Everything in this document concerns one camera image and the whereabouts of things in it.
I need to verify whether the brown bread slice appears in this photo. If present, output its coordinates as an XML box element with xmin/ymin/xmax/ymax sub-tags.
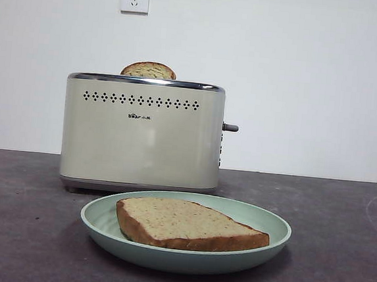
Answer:
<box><xmin>120</xmin><ymin>59</ymin><xmax>178</xmax><ymax>80</ymax></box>
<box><xmin>112</xmin><ymin>193</ymin><xmax>274</xmax><ymax>258</ymax></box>

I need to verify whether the pale green round plate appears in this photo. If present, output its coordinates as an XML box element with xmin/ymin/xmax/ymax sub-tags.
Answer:
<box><xmin>76</xmin><ymin>183</ymin><xmax>295</xmax><ymax>282</ymax></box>

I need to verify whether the cream two-slot toaster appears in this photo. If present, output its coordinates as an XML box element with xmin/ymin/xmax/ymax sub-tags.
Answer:
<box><xmin>57</xmin><ymin>70</ymin><xmax>228</xmax><ymax>206</ymax></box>

